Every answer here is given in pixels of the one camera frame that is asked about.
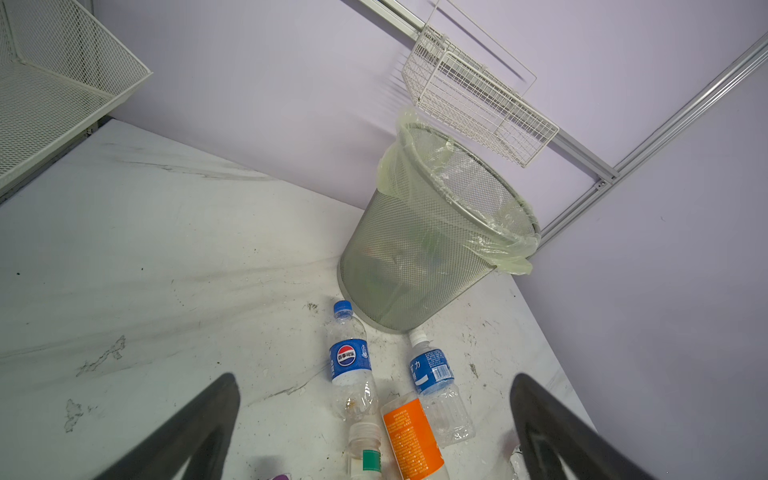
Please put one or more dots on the grey mesh waste bin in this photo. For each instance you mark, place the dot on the grey mesh waste bin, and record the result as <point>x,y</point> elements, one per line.
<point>397,272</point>

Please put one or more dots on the orange label bottle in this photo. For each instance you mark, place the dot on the orange label bottle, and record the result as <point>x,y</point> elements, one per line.
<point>412,440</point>

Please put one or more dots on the upper white mesh shelf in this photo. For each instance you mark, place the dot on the upper white mesh shelf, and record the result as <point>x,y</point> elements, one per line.
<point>62,70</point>

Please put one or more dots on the green plastic bin liner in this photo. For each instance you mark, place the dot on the green plastic bin liner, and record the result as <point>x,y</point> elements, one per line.
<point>458,194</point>

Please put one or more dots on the white wire wall basket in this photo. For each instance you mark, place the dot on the white wire wall basket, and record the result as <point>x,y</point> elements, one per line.
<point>465,78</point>

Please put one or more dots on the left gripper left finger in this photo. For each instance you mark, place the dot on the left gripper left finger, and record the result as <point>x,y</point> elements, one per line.
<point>194,442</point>

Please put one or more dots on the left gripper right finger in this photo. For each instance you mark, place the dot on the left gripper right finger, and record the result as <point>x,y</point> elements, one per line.
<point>554,440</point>

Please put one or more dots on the green cap clear bottle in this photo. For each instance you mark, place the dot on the green cap clear bottle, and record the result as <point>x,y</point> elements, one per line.
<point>364,451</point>

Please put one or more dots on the blue label water bottle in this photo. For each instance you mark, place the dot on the blue label water bottle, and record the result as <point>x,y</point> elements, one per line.
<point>440,397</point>

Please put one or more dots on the pepsi blue label bottle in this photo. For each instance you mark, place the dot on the pepsi blue label bottle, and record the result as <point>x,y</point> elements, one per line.
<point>354,396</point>

